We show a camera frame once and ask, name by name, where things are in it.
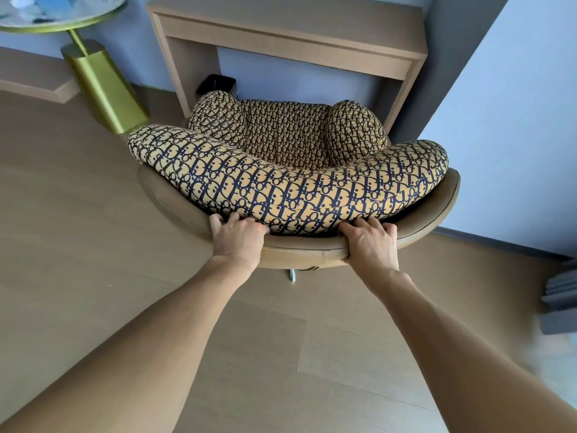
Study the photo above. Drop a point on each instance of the person's left hand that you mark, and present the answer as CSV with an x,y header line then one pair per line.
x,y
236,241

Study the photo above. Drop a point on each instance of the person's right hand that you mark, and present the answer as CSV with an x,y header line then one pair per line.
x,y
372,247

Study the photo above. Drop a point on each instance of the person's left little finger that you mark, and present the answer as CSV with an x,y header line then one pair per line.
x,y
216,223

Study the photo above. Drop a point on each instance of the person's right little finger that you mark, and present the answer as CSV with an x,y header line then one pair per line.
x,y
390,230

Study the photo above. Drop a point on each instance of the person's left forearm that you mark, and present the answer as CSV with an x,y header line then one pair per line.
x,y
148,351

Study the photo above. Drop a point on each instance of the person's right forearm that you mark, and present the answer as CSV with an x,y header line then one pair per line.
x,y
455,360

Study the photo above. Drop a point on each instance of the beige navy patterned chair cushion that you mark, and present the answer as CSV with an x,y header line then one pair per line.
x,y
279,184

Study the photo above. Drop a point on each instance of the black waste bin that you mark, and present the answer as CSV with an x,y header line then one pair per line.
x,y
218,83

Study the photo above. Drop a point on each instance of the round side table gold base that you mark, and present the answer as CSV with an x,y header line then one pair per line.
x,y
104,87

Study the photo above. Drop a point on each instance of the light wooden desk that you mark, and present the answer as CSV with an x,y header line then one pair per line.
x,y
288,26

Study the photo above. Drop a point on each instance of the low wooden platform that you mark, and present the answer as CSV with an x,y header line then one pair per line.
x,y
31,74

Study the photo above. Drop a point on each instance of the blue box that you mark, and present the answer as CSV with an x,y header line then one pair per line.
x,y
54,1

